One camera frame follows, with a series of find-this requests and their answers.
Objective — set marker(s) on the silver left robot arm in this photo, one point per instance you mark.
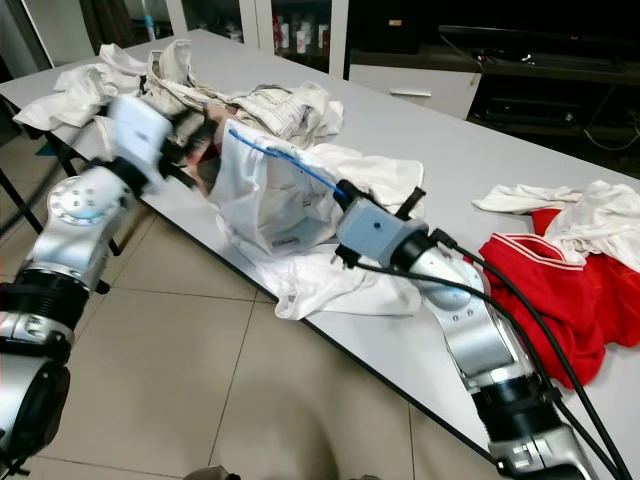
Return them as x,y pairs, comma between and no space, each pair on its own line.
80,230

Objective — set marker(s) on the white drawer front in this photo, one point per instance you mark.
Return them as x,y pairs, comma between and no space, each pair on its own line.
415,92

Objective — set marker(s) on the dark robot foot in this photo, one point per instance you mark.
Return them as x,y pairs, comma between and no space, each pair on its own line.
208,474

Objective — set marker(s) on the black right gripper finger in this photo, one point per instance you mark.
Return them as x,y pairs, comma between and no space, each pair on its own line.
338,203
350,193

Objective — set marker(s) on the white printed sweatshirt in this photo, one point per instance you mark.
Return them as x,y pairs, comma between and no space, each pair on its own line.
270,210

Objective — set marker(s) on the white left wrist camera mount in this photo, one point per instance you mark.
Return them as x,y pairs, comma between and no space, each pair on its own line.
140,135

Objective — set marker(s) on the white crumpled shirt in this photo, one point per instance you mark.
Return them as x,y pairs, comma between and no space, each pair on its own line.
600,220

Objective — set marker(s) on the white glass-door cabinet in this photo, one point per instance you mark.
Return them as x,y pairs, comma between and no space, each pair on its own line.
255,25

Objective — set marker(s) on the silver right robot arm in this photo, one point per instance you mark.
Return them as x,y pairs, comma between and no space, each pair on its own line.
480,330

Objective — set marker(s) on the dark television stand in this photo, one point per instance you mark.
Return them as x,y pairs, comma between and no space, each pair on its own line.
560,100

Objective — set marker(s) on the white red-printed cup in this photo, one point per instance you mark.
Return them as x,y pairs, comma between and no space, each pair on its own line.
278,35
300,38
322,40

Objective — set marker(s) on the white hooded jacket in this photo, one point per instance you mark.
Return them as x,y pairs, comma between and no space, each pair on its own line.
70,95

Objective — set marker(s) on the grey curtain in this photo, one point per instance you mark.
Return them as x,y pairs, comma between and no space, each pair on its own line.
105,22

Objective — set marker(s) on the black speaker with gold badge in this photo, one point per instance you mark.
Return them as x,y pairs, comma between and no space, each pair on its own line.
388,25

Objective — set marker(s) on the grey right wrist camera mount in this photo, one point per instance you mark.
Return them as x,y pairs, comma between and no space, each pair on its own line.
375,235

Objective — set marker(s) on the red white-striped garment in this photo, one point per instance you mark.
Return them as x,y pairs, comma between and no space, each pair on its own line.
540,300

